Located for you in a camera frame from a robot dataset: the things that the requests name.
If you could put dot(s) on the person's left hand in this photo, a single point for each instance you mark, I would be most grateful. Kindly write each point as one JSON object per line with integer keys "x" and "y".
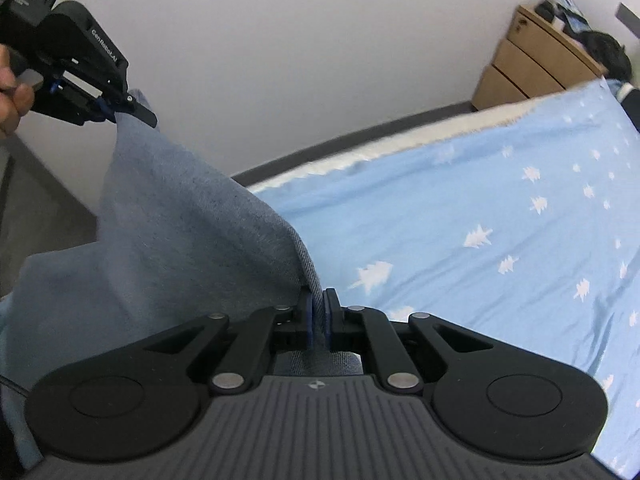
{"x": 11, "y": 94}

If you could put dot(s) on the dark bed frame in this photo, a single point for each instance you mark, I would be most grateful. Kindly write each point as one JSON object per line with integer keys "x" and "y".
{"x": 350, "y": 141}

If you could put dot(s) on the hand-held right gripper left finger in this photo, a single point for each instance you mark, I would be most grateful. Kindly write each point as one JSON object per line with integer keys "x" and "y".
{"x": 307, "y": 318}

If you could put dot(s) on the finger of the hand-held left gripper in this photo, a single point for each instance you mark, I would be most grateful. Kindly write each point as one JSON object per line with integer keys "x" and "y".
{"x": 136, "y": 109}

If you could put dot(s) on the black bag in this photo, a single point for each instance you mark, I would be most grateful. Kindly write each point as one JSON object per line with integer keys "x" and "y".
{"x": 609, "y": 54}

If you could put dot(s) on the light blue printed bed sheet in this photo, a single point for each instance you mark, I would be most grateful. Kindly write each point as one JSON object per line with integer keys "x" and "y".
{"x": 475, "y": 240}

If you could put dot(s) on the blue-grey knit garment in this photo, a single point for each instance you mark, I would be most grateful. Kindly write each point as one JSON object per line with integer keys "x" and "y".
{"x": 180, "y": 240}

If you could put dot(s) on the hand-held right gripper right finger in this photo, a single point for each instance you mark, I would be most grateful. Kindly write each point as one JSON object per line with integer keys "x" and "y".
{"x": 330, "y": 316}

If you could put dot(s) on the white fluffy blanket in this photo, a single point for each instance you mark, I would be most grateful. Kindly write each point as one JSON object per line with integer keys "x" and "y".
{"x": 400, "y": 146}

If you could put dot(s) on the wooden drawer cabinet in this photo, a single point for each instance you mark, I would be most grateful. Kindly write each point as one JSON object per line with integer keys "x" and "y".
{"x": 530, "y": 60}

